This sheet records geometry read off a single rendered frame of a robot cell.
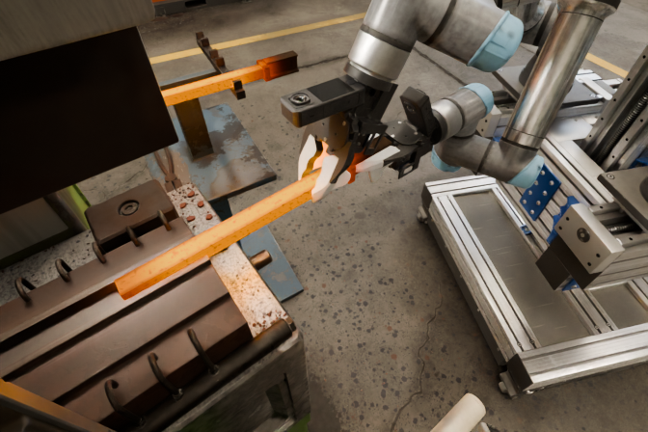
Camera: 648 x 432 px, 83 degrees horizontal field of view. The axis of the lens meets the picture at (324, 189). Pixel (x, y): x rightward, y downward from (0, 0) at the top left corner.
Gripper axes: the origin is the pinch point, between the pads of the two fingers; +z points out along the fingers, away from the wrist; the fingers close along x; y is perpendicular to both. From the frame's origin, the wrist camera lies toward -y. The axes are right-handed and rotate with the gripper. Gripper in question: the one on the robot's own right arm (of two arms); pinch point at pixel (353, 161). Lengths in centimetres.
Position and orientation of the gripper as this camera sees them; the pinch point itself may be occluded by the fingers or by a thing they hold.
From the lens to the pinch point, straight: 62.1
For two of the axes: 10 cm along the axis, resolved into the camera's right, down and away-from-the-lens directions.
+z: -8.0, 4.5, -4.0
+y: 0.1, 6.7, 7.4
